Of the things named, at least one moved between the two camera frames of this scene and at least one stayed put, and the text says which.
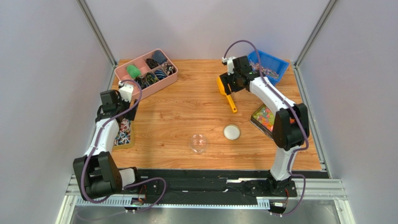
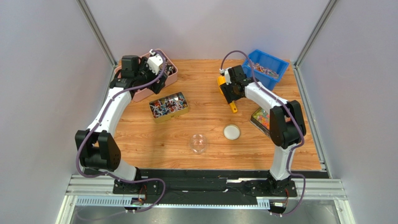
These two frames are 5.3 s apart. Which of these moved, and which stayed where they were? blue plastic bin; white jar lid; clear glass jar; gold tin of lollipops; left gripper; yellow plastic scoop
Moved: gold tin of lollipops; left gripper
Stayed: yellow plastic scoop; white jar lid; clear glass jar; blue plastic bin
